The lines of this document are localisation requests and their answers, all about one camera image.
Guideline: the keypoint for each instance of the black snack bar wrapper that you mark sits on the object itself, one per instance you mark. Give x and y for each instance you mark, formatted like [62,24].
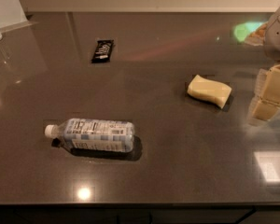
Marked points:
[102,51]

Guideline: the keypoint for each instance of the yellow sponge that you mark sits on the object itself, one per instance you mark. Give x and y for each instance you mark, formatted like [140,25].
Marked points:
[210,91]

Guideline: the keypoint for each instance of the orange snack bag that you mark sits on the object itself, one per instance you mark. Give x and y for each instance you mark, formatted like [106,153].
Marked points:
[257,37]

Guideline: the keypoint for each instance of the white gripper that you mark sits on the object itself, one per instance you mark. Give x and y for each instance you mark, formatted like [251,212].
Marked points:
[278,36]

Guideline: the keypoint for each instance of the clear blue-label plastic bottle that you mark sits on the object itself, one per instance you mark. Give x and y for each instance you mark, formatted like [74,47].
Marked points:
[93,134]

